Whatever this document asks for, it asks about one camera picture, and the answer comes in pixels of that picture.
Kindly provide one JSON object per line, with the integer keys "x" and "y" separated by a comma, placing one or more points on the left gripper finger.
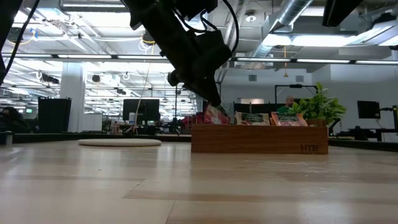
{"x": 206, "y": 90}

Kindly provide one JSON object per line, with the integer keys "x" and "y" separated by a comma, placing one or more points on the red strawberry tea sachet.
{"x": 217, "y": 117}

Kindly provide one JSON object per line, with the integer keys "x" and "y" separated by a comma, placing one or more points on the beige vanilla tea sachet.
{"x": 252, "y": 118}

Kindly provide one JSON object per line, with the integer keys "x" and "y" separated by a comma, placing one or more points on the orange tea sachet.
{"x": 288, "y": 119}

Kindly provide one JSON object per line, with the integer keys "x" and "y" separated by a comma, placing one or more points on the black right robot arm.
{"x": 339, "y": 11}

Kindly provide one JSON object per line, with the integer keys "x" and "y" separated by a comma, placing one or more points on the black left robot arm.
{"x": 146, "y": 15}

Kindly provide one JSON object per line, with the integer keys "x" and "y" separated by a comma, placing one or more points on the brown wooden three-compartment tea box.
{"x": 248, "y": 140}

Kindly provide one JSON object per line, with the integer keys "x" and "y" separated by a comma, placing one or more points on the black partition panel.
{"x": 261, "y": 108}

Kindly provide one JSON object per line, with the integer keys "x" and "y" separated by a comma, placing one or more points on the black computer monitor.
{"x": 368, "y": 109}
{"x": 141, "y": 109}

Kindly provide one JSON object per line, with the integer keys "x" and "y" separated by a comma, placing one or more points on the white bottle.
{"x": 132, "y": 119}

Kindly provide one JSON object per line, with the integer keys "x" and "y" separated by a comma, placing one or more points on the person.
{"x": 289, "y": 101}

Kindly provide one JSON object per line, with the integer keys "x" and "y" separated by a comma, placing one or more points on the long ceiling light strip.
{"x": 323, "y": 61}
{"x": 84, "y": 56}

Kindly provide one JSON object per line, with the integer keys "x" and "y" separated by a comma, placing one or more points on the round white woven placemat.
{"x": 119, "y": 142}

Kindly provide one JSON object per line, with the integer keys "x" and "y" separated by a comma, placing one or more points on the small green potted plant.
{"x": 320, "y": 107}

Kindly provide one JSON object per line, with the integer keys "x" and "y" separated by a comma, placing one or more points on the black cabinet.
{"x": 54, "y": 115}

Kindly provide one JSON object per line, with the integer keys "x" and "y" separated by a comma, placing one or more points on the black desk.
{"x": 373, "y": 130}

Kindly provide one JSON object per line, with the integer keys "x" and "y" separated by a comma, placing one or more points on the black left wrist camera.
{"x": 214, "y": 53}

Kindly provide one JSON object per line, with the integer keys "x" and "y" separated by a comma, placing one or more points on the black gantry frame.
{"x": 295, "y": 86}

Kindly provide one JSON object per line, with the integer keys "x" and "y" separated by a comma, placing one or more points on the silver ventilation duct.
{"x": 292, "y": 12}

